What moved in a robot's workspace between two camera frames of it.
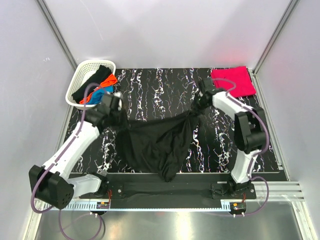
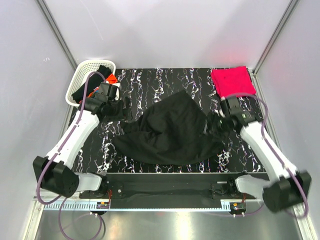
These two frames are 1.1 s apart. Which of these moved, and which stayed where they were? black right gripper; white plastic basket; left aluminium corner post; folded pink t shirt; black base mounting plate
Moved: black right gripper
Stayed: left aluminium corner post; white plastic basket; black base mounting plate; folded pink t shirt
